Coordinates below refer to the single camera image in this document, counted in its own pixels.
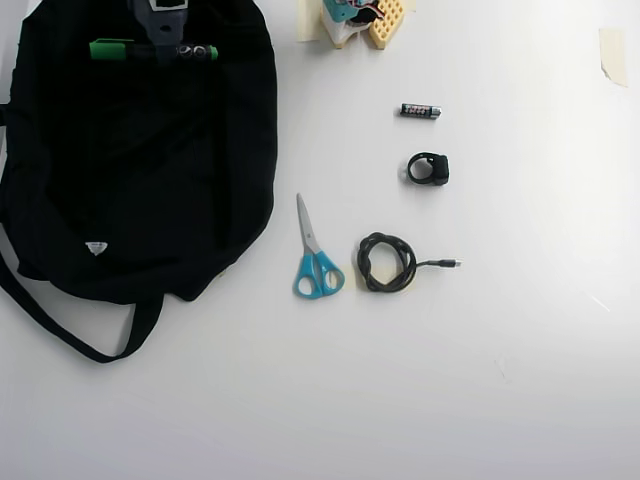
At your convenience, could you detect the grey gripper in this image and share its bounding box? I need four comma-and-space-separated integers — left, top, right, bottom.
130, 0, 191, 67

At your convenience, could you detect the green marker with black label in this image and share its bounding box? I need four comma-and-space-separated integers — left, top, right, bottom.
88, 37, 221, 64

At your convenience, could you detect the black fabric bag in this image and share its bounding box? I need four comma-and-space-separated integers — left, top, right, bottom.
0, 0, 279, 365

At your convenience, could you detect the black AA battery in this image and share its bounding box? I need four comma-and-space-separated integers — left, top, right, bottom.
398, 102, 444, 122

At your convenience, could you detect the coiled black USB cable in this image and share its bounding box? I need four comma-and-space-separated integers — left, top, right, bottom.
356, 230, 464, 295

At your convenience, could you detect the black ring strap clamp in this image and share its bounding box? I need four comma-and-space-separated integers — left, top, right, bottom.
400, 152, 451, 190

